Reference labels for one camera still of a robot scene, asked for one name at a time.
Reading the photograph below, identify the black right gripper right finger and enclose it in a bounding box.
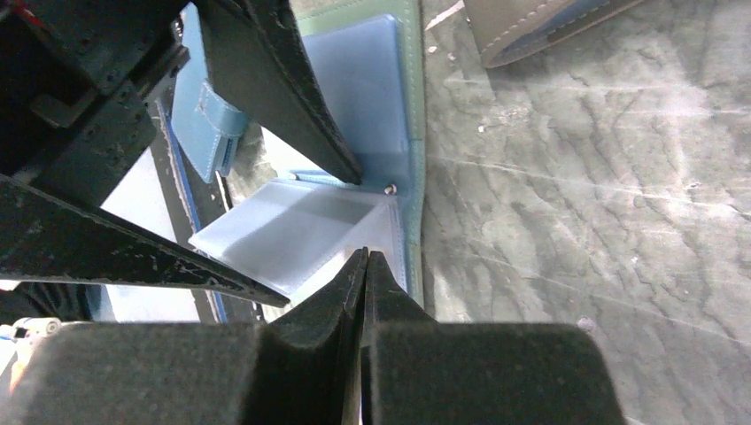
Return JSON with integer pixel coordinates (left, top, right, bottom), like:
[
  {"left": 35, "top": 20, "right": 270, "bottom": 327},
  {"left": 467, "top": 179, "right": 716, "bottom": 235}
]
[{"left": 361, "top": 251, "right": 625, "bottom": 424}]

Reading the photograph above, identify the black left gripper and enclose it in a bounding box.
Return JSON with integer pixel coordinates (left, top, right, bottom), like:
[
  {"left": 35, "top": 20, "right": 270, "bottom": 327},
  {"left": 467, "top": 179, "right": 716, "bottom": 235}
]
[{"left": 1, "top": 1, "right": 289, "bottom": 307}]

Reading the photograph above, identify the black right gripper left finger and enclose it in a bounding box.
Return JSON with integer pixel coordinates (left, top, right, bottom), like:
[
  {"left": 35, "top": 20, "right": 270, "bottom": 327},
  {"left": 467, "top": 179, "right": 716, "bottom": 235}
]
[{"left": 1, "top": 248, "right": 368, "bottom": 424}]

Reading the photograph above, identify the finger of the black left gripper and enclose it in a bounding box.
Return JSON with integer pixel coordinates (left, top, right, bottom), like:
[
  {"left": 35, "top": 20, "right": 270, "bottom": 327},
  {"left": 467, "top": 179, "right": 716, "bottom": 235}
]
[{"left": 196, "top": 1, "right": 363, "bottom": 184}]

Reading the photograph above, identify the green card holder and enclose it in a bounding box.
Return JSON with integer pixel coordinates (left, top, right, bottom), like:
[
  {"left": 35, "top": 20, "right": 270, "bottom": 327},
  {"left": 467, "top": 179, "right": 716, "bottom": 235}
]
[{"left": 190, "top": 1, "right": 425, "bottom": 302}]

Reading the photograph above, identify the blue card holder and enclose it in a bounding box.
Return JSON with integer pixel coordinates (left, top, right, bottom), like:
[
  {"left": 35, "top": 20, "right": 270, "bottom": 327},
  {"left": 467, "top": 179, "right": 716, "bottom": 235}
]
[{"left": 171, "top": 4, "right": 249, "bottom": 183}]

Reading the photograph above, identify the grey card holder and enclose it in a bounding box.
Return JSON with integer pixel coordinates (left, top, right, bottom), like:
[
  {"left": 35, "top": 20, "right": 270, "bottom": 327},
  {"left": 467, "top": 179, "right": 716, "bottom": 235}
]
[{"left": 465, "top": 0, "right": 641, "bottom": 69}]

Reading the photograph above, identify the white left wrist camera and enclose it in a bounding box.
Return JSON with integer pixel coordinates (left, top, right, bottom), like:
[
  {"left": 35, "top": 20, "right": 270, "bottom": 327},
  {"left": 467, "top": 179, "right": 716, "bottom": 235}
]
[{"left": 1, "top": 317, "right": 63, "bottom": 382}]

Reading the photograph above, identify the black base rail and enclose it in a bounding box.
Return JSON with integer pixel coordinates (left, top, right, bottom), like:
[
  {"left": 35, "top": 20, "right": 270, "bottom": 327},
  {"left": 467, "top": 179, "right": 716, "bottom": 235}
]
[{"left": 149, "top": 98, "right": 265, "bottom": 323}]

